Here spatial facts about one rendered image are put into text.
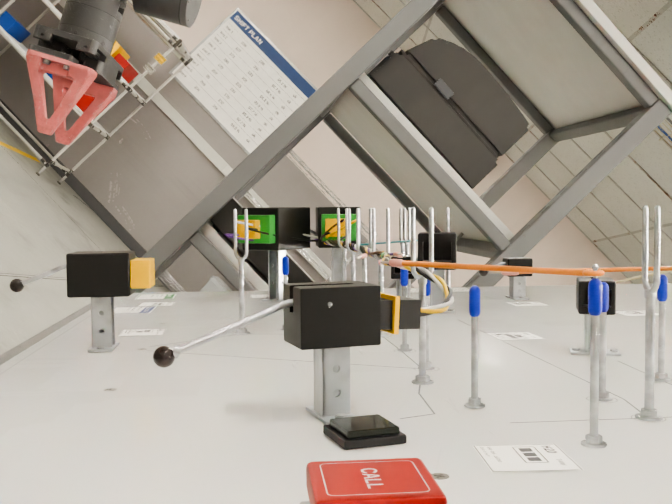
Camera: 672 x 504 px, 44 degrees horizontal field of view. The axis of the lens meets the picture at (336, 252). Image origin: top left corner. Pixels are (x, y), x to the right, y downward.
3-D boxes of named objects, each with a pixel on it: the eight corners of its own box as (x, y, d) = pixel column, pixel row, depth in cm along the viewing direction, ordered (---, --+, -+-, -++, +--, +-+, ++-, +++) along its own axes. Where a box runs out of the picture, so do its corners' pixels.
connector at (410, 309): (341, 324, 58) (342, 296, 58) (402, 323, 60) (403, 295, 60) (360, 330, 55) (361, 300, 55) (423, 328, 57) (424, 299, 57)
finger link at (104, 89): (98, 156, 90) (124, 75, 91) (78, 144, 83) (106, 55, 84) (39, 139, 90) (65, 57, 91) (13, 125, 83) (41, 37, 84)
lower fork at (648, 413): (669, 421, 54) (672, 204, 54) (643, 422, 54) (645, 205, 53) (654, 413, 56) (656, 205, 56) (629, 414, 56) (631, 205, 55)
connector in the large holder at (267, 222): (275, 243, 122) (275, 214, 121) (264, 243, 119) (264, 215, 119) (244, 242, 125) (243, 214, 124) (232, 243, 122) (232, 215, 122)
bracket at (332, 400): (305, 409, 58) (304, 339, 58) (337, 406, 59) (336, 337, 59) (326, 425, 54) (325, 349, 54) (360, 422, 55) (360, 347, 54)
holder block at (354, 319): (283, 340, 57) (282, 283, 57) (358, 336, 59) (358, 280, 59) (301, 350, 53) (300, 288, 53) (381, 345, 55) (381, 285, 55)
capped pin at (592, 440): (575, 444, 49) (577, 264, 49) (589, 440, 50) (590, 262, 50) (598, 450, 48) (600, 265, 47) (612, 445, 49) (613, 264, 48)
